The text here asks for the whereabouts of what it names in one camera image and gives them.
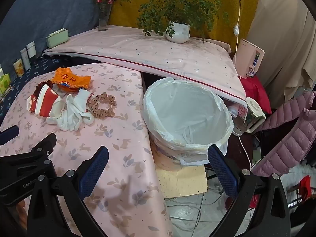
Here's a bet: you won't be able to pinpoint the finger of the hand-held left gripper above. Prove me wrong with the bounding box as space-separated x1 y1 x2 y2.
0 126 20 145
0 133 57 177

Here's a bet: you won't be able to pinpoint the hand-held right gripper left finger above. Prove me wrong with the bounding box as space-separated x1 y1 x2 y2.
27 146 109 237

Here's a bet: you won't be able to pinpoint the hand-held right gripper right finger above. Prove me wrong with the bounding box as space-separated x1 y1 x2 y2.
209 144 292 237

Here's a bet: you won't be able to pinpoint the white cotton gloves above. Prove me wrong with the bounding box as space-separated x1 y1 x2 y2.
46 89 94 131

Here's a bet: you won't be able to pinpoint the red and white bag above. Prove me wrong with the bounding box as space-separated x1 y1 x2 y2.
27 81 63 118

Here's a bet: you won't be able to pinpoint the pink trash bin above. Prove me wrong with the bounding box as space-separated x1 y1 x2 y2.
149 131 210 172

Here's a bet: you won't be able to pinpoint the brown fabric scrunchie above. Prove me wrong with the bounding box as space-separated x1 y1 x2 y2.
88 92 116 118

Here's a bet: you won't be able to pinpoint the orange plastic bag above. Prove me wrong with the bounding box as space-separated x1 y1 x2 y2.
51 67 91 92

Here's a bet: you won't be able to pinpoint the white plastic bin liner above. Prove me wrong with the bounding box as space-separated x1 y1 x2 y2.
143 77 235 166

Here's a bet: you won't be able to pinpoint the yellow foam board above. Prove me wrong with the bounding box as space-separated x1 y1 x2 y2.
155 164 208 199

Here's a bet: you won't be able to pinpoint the pink floral tablecloth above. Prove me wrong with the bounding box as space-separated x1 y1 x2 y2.
0 63 174 237

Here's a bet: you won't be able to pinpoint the pink puffer jacket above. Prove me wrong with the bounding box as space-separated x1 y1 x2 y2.
250 91 316 178

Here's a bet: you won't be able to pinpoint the yellow tin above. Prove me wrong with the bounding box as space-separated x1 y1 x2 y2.
13 59 24 77

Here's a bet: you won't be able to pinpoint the white glass kettle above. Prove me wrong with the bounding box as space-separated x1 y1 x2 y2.
232 97 266 137

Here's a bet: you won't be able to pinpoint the white canister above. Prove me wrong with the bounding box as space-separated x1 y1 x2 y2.
26 41 37 58
20 48 31 70

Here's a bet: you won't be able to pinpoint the navy printed cloth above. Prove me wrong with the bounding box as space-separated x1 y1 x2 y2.
0 54 74 114

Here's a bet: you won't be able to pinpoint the red cushion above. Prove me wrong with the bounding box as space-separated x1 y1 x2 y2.
239 75 272 115

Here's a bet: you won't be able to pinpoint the pale green box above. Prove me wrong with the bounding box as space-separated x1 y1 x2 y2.
45 28 70 48

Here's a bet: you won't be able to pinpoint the pink water appliance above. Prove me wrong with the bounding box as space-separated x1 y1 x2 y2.
233 38 266 79

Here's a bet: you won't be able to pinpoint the pale pink dotted blanket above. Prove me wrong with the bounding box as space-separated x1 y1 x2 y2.
43 25 247 108

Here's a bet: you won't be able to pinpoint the glass vase with red flowers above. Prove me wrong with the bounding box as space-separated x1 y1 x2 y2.
91 0 118 32

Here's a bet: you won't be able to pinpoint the beige curtain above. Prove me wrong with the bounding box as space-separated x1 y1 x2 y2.
247 0 316 109

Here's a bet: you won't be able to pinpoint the potted green plant white pot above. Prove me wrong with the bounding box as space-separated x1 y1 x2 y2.
121 0 230 44

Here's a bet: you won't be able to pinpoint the blue wall cloth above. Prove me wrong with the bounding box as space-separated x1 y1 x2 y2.
0 0 115 62

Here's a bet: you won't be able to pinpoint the white cable with switch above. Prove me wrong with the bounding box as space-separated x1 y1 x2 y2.
232 0 242 62

